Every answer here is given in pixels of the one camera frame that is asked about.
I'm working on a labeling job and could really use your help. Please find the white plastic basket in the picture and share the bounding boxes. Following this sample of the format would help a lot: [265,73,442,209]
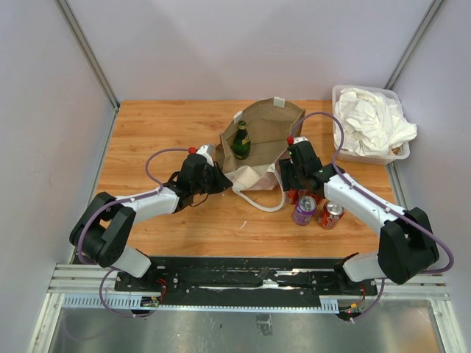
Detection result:
[332,85,417,165]

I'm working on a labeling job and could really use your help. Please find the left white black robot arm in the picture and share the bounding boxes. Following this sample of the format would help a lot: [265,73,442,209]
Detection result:
[69,154,233,291]

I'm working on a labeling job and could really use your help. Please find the green glass bottle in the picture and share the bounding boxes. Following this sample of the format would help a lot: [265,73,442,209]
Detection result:
[232,120,251,160]

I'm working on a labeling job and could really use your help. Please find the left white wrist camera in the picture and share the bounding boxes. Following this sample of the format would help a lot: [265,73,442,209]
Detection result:
[196,143,214,166]

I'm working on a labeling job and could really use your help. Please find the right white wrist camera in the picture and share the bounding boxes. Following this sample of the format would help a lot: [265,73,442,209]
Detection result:
[293,136,309,145]

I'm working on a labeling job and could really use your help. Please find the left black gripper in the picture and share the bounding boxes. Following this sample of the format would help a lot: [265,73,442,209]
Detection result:
[192,161,233,195]

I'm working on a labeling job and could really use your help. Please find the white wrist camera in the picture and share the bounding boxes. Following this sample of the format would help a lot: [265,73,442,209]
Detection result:
[196,143,214,166]
[293,136,309,145]

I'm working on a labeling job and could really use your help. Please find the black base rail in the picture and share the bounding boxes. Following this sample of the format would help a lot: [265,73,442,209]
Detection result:
[114,257,378,308]

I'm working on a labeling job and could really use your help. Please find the burlap canvas tote bag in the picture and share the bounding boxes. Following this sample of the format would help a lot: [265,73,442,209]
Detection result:
[216,97,305,213]

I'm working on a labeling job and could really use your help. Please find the aluminium frame rails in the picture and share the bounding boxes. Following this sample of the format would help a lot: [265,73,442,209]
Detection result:
[29,263,466,352]

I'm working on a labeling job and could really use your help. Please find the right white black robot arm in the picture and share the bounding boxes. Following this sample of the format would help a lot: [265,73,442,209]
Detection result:
[279,137,439,294]

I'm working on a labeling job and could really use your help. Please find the red cola can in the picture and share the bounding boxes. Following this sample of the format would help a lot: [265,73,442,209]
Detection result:
[318,201,344,229]
[285,189,299,204]
[298,189,325,204]

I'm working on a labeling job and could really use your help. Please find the crumpled white cloth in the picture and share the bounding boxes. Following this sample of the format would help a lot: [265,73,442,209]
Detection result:
[333,88,417,157]

